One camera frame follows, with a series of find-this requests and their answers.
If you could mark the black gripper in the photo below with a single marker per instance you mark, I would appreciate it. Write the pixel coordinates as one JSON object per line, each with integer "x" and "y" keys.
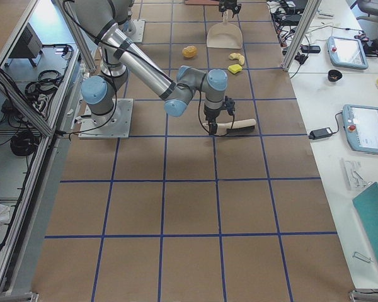
{"x": 211, "y": 114}
{"x": 228, "y": 5}

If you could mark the beige plastic dustpan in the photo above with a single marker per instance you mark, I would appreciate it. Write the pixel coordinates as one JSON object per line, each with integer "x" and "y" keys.
{"x": 225, "y": 35}

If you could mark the beige hand brush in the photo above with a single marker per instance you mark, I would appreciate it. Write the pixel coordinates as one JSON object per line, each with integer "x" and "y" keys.
{"x": 224, "y": 129}

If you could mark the yellow bread roll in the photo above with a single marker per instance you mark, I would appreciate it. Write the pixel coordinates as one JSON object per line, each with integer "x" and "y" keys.
{"x": 189, "y": 52}

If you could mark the yellow green sponge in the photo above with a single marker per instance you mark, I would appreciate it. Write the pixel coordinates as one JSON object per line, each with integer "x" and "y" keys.
{"x": 235, "y": 68}

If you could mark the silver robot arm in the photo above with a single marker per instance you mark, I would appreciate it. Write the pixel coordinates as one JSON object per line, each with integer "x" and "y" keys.
{"x": 101, "y": 21}

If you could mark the black power adapter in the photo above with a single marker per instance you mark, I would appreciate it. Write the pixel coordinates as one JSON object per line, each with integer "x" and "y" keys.
{"x": 320, "y": 133}

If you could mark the small black bowl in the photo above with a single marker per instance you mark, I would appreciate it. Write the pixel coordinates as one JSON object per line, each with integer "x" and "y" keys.
{"x": 334, "y": 75}

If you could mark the upper blue teach pendant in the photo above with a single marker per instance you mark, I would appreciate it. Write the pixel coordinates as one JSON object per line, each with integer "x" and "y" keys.
{"x": 346, "y": 52}

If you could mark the blue teach pendant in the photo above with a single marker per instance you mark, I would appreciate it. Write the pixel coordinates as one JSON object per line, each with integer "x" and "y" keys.
{"x": 361, "y": 127}
{"x": 346, "y": 52}

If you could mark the lower blue teach pendant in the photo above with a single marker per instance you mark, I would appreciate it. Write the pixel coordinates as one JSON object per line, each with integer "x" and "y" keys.
{"x": 361, "y": 127}

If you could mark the grey control box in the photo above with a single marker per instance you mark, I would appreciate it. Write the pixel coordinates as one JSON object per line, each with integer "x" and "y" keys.
{"x": 28, "y": 46}

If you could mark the aluminium frame post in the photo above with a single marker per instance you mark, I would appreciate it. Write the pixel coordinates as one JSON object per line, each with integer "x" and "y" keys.
{"x": 306, "y": 19}

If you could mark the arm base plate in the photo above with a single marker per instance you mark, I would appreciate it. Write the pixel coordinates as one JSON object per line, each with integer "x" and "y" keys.
{"x": 98, "y": 127}
{"x": 134, "y": 29}

